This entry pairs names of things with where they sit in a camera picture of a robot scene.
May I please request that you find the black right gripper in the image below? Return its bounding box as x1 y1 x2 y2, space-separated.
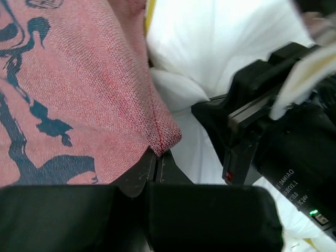
191 43 335 184

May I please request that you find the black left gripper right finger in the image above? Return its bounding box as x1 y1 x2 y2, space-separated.
145 149 284 251

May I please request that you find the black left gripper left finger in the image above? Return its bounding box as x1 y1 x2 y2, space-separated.
1 150 156 251

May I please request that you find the pink and red pillowcase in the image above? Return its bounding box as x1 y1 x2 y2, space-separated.
1 1 181 186

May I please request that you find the white pillow with yellow edge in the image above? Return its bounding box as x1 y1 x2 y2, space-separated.
146 1 335 251

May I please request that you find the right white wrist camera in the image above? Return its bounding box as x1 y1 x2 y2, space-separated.
269 0 336 121

